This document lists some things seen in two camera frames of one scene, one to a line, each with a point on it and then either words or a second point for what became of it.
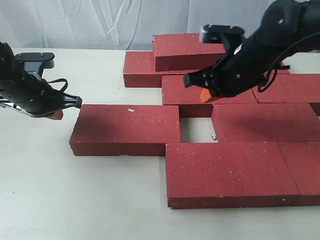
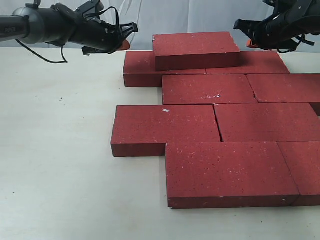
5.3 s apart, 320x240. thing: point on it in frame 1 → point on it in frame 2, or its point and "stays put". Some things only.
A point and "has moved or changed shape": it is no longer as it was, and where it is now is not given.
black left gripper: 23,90 → 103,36
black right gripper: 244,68 → 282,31
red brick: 302,158 stays put
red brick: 184,52 stays put
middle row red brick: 266,122 stays put
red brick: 174,92 stays put
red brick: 139,70 stays put
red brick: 125,130 has moved or changed shape
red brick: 228,174 stays put
